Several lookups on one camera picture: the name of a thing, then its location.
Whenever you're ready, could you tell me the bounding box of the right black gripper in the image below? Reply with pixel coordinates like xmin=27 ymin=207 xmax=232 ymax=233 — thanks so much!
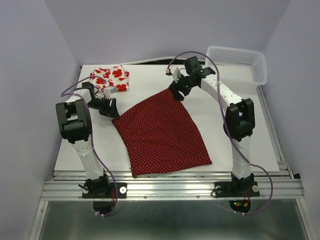
xmin=167 ymin=71 xmax=196 ymax=102

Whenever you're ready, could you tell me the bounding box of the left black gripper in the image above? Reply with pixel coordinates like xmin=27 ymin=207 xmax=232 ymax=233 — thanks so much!
xmin=86 ymin=96 xmax=121 ymax=119

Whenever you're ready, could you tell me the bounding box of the white red poppy skirt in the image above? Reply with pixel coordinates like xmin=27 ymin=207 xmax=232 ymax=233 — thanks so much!
xmin=89 ymin=65 xmax=130 ymax=93

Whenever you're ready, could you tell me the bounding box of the dark red dotted skirt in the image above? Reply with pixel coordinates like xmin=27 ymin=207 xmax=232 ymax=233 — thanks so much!
xmin=112 ymin=88 xmax=212 ymax=177

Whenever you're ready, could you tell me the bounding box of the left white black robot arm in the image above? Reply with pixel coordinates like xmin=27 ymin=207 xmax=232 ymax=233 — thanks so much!
xmin=55 ymin=82 xmax=120 ymax=199

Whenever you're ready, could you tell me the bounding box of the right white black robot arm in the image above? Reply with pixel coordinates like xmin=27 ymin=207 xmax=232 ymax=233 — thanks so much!
xmin=166 ymin=56 xmax=260 ymax=198

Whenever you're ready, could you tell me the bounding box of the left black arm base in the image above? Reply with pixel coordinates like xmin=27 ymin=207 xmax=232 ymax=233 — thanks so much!
xmin=78 ymin=176 xmax=128 ymax=217

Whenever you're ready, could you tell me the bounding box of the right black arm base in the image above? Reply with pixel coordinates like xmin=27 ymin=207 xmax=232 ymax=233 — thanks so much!
xmin=211 ymin=181 xmax=261 ymax=215

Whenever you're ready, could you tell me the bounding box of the white plastic basket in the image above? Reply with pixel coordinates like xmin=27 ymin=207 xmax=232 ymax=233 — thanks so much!
xmin=205 ymin=46 xmax=268 ymax=89

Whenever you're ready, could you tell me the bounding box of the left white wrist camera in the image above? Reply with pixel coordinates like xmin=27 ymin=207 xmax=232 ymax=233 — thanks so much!
xmin=103 ymin=86 xmax=118 ymax=98

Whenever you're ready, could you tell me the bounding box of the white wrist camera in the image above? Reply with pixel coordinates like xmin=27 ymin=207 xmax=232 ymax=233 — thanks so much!
xmin=165 ymin=65 xmax=184 ymax=83
xmin=103 ymin=86 xmax=118 ymax=98

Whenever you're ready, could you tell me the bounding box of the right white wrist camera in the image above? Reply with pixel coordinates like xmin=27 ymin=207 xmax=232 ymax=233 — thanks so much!
xmin=165 ymin=65 xmax=184 ymax=83

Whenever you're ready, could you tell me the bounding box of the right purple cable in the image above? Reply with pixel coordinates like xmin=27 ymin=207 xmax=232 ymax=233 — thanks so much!
xmin=166 ymin=51 xmax=275 ymax=217

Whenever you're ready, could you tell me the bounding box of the purple cable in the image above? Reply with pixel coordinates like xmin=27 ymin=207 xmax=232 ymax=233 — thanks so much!
xmin=60 ymin=76 xmax=121 ymax=218
xmin=166 ymin=51 xmax=275 ymax=217

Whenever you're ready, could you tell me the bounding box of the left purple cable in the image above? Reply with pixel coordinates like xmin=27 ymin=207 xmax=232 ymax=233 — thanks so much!
xmin=60 ymin=76 xmax=121 ymax=218

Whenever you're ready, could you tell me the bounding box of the aluminium rail frame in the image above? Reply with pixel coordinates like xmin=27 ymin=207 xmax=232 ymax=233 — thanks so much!
xmin=30 ymin=88 xmax=314 ymax=240

